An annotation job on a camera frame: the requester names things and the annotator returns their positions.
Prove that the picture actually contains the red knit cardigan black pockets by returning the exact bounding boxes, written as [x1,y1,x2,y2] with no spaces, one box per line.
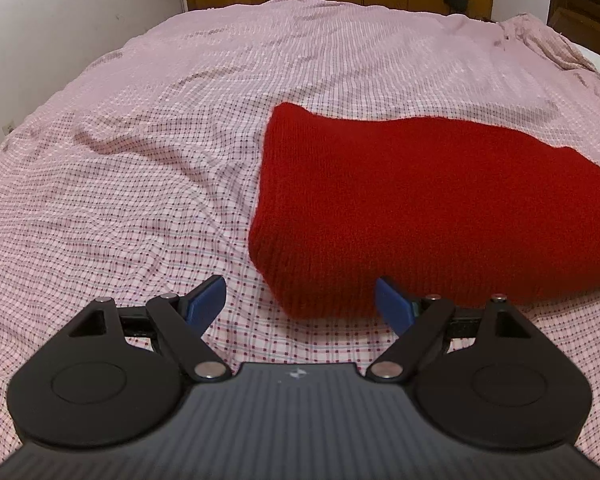
[248,103,600,318]

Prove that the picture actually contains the pink checked bed sheet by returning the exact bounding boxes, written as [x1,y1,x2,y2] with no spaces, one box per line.
[0,0,600,463]

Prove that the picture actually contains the white pillow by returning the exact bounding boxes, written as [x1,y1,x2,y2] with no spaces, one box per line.
[569,41,600,80]

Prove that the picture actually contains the black wardrobe handle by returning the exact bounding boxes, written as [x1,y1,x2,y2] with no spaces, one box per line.
[443,0,468,13]

